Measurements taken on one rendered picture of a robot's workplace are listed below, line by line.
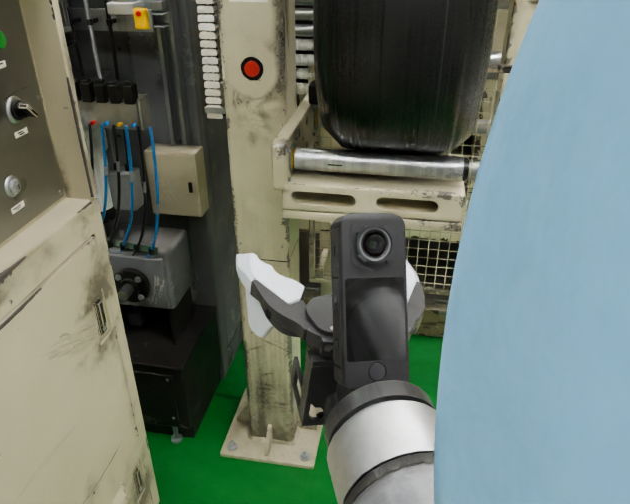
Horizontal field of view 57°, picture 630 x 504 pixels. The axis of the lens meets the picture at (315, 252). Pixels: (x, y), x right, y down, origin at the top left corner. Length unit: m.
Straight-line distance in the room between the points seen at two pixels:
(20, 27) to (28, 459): 0.64
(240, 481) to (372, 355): 1.34
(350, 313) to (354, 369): 0.04
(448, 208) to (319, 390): 0.77
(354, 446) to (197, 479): 1.40
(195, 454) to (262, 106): 1.01
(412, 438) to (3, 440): 0.72
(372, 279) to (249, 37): 0.88
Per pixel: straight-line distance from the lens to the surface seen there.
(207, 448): 1.78
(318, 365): 0.40
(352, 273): 0.37
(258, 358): 1.56
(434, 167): 1.14
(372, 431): 0.33
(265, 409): 1.68
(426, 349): 2.11
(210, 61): 1.24
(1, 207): 0.96
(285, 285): 0.45
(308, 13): 1.58
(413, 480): 0.31
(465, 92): 1.00
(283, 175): 1.14
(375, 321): 0.38
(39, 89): 1.03
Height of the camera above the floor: 1.32
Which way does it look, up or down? 30 degrees down
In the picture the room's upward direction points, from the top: straight up
